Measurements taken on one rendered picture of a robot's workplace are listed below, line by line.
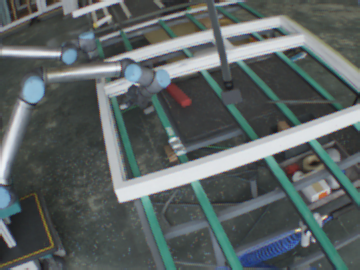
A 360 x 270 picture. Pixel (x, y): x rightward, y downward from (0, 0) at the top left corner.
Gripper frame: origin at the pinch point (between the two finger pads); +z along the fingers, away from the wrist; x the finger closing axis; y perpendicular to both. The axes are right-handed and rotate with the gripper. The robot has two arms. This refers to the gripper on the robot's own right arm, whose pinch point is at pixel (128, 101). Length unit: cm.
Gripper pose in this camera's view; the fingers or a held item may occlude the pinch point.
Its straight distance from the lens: 267.9
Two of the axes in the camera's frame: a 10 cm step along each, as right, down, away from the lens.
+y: 1.7, -8.5, 5.0
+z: -6.0, 3.2, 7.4
